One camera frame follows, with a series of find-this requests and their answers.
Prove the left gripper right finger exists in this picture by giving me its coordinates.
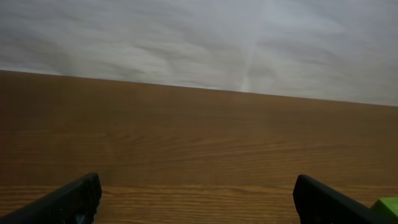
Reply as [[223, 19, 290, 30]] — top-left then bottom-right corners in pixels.
[[292, 174, 388, 224]]

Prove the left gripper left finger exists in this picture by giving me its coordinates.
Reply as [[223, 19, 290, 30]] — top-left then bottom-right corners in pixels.
[[0, 172, 103, 224]]

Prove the green cube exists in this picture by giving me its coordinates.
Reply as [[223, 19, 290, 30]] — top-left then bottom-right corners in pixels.
[[370, 197, 398, 219]]

